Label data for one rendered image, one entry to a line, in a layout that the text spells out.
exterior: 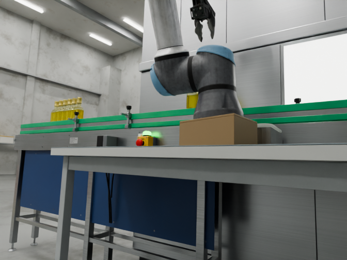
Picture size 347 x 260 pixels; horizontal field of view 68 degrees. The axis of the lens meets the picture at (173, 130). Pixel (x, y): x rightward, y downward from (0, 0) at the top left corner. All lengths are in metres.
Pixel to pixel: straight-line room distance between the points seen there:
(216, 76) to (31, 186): 1.74
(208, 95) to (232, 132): 0.14
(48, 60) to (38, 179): 11.35
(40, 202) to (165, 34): 1.60
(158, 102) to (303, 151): 1.26
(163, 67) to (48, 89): 12.20
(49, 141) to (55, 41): 11.86
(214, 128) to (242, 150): 0.11
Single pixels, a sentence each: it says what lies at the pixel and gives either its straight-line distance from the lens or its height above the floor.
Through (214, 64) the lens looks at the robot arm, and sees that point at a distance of 0.78.
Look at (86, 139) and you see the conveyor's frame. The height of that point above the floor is 0.83.
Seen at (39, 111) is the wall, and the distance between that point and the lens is 12.61.
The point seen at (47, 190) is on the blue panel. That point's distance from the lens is 2.03.
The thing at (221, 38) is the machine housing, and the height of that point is 1.44.
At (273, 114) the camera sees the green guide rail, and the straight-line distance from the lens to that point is 1.21.
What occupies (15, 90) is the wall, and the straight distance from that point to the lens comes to 12.36.
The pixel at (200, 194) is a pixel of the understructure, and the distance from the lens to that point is 1.19.
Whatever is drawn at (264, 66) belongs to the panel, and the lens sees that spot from 1.45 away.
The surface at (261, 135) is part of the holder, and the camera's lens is 0.90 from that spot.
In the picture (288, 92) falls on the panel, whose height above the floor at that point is 1.06.
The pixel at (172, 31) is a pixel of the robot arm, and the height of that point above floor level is 1.10.
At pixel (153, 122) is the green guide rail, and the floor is 0.91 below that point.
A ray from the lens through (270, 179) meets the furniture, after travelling 0.66.
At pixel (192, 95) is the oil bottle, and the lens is 1.39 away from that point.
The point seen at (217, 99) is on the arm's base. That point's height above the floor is 0.88.
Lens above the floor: 0.70
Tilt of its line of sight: 7 degrees up
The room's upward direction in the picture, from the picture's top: 2 degrees clockwise
